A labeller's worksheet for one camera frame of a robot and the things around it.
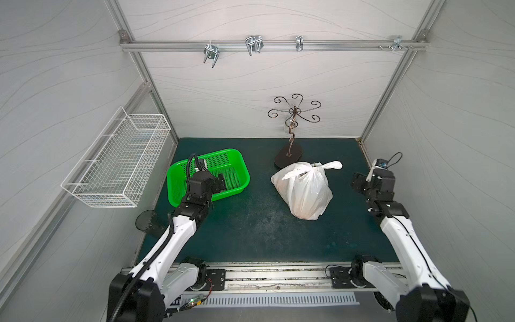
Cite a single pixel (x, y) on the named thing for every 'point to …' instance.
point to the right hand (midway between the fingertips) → (365, 175)
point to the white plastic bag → (304, 188)
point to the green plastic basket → (233, 164)
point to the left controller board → (195, 300)
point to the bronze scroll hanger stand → (291, 154)
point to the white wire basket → (117, 167)
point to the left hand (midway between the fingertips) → (211, 174)
